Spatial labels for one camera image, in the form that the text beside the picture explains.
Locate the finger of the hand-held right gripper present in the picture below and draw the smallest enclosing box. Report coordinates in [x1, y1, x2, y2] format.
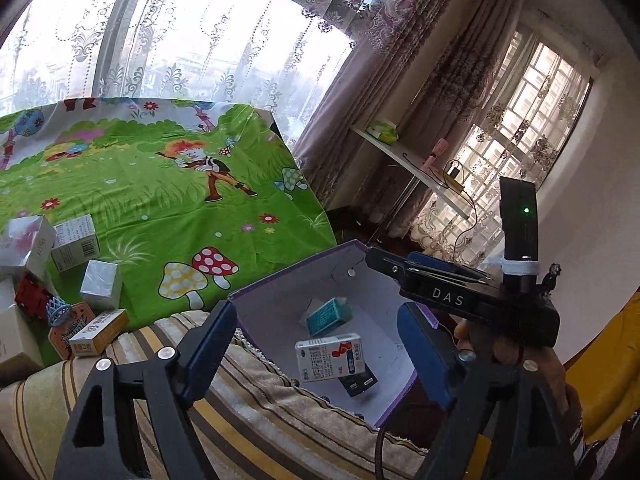
[365, 249, 497, 288]
[406, 251, 489, 278]

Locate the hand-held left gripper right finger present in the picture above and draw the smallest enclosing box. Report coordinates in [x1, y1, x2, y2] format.
[396, 302, 578, 480]

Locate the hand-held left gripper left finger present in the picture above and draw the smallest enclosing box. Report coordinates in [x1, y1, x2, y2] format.
[52, 299, 238, 480]

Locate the purple cardboard box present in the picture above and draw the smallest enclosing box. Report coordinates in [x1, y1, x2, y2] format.
[227, 240, 451, 428]

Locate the red toy car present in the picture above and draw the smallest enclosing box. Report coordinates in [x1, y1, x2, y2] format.
[14, 276, 57, 322]

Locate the person's right hand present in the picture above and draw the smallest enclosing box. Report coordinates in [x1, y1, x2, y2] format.
[454, 317, 571, 416]

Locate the small black box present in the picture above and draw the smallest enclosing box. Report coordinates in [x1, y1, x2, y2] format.
[339, 362, 378, 397]

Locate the teal medicine box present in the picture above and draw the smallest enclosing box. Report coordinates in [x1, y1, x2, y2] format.
[306, 297, 353, 337]

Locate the white red medicine box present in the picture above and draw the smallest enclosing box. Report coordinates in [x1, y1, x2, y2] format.
[295, 332, 366, 383]

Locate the striped sofa cushion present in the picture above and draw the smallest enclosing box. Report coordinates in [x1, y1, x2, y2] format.
[0, 310, 431, 480]

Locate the yellow cloth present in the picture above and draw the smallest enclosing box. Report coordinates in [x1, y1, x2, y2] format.
[582, 292, 640, 443]

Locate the pink small item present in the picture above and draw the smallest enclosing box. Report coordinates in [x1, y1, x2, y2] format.
[422, 139, 448, 168]

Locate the white shelf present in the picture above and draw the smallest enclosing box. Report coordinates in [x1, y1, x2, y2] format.
[350, 125, 473, 221]

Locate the yellow medicine box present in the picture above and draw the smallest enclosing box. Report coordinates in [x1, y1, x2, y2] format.
[68, 308, 130, 358]

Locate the silver box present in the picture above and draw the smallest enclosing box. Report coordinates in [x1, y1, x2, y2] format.
[80, 259, 123, 309]

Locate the green tissue pack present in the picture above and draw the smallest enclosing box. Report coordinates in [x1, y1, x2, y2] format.
[366, 120, 399, 143]

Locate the toy basketball hoop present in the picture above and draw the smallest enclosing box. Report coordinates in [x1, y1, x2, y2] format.
[47, 296, 96, 361]

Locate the green cartoon printed cloth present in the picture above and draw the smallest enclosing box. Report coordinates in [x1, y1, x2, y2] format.
[0, 97, 336, 367]

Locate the white green medicine box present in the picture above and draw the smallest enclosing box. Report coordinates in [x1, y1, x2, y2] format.
[51, 214, 101, 273]

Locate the patterned mauve drape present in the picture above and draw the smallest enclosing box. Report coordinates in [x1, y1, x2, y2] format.
[292, 0, 526, 211]

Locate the plain white box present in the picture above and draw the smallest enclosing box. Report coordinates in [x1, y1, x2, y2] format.
[0, 305, 45, 367]

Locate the white pink box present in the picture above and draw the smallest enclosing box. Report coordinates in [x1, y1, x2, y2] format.
[0, 215, 57, 281]

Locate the white lace curtain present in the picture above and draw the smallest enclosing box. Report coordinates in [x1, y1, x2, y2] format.
[0, 0, 386, 136]

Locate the black cable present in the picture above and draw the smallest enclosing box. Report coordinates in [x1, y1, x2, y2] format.
[374, 417, 401, 480]

